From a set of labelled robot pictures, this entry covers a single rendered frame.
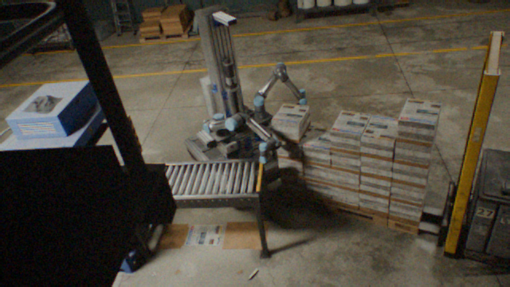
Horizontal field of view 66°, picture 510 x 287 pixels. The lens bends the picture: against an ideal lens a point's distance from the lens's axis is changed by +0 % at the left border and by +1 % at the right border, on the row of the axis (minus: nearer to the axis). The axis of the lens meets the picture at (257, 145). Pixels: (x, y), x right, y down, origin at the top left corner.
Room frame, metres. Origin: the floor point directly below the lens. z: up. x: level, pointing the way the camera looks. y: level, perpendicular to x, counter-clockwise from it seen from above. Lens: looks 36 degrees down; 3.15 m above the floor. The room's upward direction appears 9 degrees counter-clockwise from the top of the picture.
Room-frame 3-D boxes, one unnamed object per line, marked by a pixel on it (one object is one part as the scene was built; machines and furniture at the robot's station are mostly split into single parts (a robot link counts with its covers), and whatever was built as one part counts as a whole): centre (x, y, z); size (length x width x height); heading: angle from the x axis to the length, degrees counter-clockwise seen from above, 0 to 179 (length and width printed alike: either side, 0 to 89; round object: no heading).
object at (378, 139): (2.90, -1.15, 0.95); 0.38 x 0.29 x 0.23; 147
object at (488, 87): (2.23, -1.58, 0.97); 0.09 x 0.09 x 1.75; 57
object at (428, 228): (2.74, -1.18, 0.05); 1.05 x 0.10 x 0.04; 57
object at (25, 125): (3.11, 1.66, 1.65); 0.60 x 0.45 x 0.20; 170
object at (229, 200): (2.68, 0.71, 0.74); 1.34 x 0.05 x 0.12; 80
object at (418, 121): (2.74, -1.40, 0.65); 0.39 x 0.30 x 1.29; 147
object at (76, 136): (3.11, 1.66, 1.50); 0.94 x 0.68 x 0.10; 170
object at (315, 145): (3.13, -0.79, 0.42); 1.17 x 0.39 x 0.83; 57
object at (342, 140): (3.06, -0.90, 0.95); 0.38 x 0.29 x 0.23; 147
